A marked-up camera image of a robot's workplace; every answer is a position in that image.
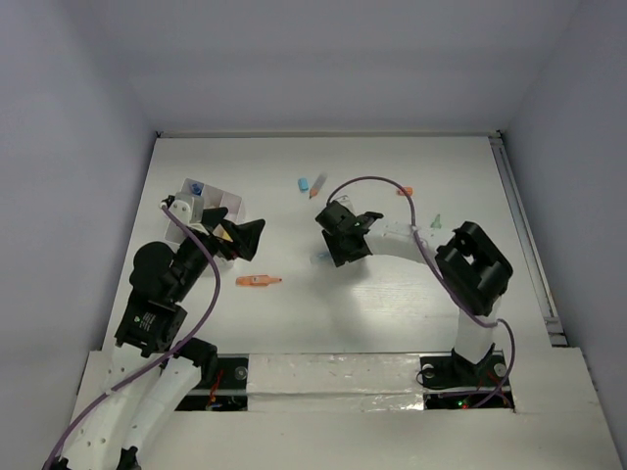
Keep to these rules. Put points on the blue highlighter cap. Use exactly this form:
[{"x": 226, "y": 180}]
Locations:
[{"x": 303, "y": 184}]

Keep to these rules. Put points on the white compartment organizer box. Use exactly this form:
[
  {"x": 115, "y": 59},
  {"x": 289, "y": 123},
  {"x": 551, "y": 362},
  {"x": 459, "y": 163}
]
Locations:
[{"x": 215, "y": 197}]

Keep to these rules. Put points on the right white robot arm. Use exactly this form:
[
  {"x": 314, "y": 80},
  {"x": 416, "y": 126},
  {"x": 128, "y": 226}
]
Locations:
[{"x": 470, "y": 267}]

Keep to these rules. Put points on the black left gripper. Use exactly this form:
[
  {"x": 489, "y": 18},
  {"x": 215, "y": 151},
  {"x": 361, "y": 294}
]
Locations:
[{"x": 245, "y": 236}]

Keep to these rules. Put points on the blue cap spray bottle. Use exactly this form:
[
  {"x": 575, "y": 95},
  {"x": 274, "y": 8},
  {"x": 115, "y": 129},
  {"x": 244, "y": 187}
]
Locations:
[{"x": 196, "y": 188}]

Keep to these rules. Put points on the orange highlighter cap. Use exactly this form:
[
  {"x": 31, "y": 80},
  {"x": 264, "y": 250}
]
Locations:
[{"x": 405, "y": 191}]

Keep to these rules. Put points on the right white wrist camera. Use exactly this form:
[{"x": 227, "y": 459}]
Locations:
[{"x": 344, "y": 200}]

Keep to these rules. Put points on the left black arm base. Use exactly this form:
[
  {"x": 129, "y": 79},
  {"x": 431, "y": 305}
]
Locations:
[{"x": 226, "y": 392}]

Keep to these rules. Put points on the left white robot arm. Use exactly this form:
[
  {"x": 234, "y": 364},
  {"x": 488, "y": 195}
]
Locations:
[{"x": 151, "y": 368}]

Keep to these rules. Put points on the silver taped front board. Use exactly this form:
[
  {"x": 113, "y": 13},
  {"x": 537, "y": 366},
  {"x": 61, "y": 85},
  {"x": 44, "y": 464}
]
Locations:
[{"x": 334, "y": 382}]

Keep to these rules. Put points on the green highlighter pen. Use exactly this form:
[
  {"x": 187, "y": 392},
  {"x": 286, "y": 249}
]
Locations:
[{"x": 436, "y": 223}]

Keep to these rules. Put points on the orange highlighter pen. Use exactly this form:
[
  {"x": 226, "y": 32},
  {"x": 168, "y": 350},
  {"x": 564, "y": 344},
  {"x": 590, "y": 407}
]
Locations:
[{"x": 257, "y": 280}]

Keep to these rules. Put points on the orange tip clear highlighter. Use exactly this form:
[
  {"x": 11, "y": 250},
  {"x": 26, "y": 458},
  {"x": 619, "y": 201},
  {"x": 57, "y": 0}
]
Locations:
[{"x": 317, "y": 185}]

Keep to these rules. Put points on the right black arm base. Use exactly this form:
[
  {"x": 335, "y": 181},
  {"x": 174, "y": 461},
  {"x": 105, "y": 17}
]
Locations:
[{"x": 451, "y": 382}]

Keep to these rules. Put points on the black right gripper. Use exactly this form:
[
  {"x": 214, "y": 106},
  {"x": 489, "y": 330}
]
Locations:
[{"x": 339, "y": 254}]

